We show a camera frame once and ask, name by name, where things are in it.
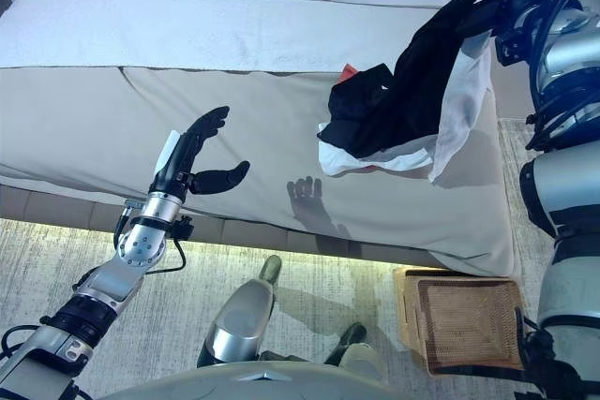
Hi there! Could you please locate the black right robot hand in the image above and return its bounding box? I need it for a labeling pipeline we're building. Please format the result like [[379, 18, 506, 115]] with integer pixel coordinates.
[[461, 0, 548, 39]]

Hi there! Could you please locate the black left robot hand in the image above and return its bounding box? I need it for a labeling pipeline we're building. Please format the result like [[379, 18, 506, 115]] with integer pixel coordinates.
[[148, 105, 252, 200]]

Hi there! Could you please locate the white garment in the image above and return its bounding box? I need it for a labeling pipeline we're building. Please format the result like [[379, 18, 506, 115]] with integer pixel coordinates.
[[317, 34, 493, 185]]

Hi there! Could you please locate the black garment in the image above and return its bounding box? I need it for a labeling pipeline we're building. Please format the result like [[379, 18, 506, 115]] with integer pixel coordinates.
[[316, 0, 498, 161]]

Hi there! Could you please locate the orange red garment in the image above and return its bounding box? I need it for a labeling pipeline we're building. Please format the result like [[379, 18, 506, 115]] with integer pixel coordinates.
[[339, 62, 379, 172]]

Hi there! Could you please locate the bed with beige cover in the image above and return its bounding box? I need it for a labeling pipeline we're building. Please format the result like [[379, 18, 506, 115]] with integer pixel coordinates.
[[0, 66, 517, 277]]

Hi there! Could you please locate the white textured bed sheet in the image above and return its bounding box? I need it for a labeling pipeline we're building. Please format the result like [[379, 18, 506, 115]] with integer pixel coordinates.
[[0, 0, 451, 74]]

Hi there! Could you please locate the brown wicker basket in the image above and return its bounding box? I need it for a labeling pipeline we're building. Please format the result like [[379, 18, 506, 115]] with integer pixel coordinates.
[[392, 266, 529, 378]]

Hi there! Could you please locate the silver left robot leg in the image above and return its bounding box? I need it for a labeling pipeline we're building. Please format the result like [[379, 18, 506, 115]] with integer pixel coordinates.
[[196, 254, 282, 368]]

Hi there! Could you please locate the silver robot leg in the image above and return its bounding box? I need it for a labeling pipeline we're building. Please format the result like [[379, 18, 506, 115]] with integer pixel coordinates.
[[196, 254, 282, 368], [322, 322, 388, 378]]

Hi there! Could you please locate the grey streaked rug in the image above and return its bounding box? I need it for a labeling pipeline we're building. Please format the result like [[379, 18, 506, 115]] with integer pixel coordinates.
[[0, 118, 600, 400]]

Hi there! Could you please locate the grey robot torso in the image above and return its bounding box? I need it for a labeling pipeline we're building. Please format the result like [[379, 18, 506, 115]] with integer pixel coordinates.
[[105, 362, 390, 400]]

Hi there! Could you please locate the silver right robot leg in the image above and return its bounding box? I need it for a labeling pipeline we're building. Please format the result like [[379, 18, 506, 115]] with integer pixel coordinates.
[[322, 322, 388, 378]]

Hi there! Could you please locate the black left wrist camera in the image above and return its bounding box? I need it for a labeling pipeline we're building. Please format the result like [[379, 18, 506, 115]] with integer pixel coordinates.
[[173, 215, 196, 241]]

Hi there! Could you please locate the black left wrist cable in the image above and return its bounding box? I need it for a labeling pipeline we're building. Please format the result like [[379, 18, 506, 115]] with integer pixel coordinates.
[[149, 238, 187, 274]]

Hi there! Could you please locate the brown upholstered bed frame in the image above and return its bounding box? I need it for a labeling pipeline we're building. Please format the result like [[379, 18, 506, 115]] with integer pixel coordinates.
[[0, 184, 432, 273]]

